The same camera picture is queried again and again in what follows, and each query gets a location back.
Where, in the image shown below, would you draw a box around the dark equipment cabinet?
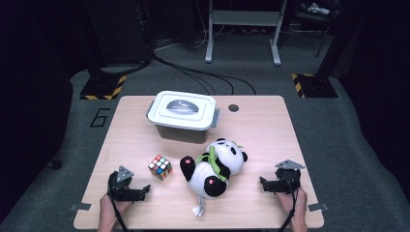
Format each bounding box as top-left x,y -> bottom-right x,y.
84,0 -> 153,67

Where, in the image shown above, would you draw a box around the white metal stand frame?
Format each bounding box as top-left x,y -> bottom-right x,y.
204,0 -> 289,68

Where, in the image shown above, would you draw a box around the person's right hand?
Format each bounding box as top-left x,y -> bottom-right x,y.
277,187 -> 309,224

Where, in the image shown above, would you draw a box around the dark chair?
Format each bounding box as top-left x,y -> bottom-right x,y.
282,0 -> 343,60

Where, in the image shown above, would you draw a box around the black yellow striped stand base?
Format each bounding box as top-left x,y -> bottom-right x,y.
291,72 -> 339,100
79,73 -> 128,102

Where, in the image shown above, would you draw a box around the black floor cables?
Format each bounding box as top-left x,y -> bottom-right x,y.
152,51 -> 258,97

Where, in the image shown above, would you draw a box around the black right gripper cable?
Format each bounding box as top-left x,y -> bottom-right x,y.
278,180 -> 298,232

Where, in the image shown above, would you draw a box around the black round floor knob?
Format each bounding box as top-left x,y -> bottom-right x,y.
47,159 -> 63,171

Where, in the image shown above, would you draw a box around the person's left hand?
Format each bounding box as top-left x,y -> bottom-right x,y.
98,192 -> 132,225

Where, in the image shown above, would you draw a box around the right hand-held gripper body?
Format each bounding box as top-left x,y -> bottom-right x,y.
275,159 -> 306,194

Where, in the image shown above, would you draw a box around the grey metal table clip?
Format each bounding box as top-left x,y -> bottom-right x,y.
307,202 -> 330,213
70,202 -> 93,213

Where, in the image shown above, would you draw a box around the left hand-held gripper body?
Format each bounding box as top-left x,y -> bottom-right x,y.
107,165 -> 143,202

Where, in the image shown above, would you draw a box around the grey clear storage box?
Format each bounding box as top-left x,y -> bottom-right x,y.
155,124 -> 210,145

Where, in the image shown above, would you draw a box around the colourful puzzle cube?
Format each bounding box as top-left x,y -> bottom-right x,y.
147,154 -> 173,182

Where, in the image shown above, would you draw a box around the panda plush toy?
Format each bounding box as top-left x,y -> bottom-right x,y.
179,137 -> 249,218

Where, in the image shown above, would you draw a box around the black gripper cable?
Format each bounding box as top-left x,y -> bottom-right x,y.
278,180 -> 298,232
108,189 -> 130,232

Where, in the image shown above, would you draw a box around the white box lid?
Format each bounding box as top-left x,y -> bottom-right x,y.
146,90 -> 221,131

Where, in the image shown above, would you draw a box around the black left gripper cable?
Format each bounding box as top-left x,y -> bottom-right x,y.
108,189 -> 130,232

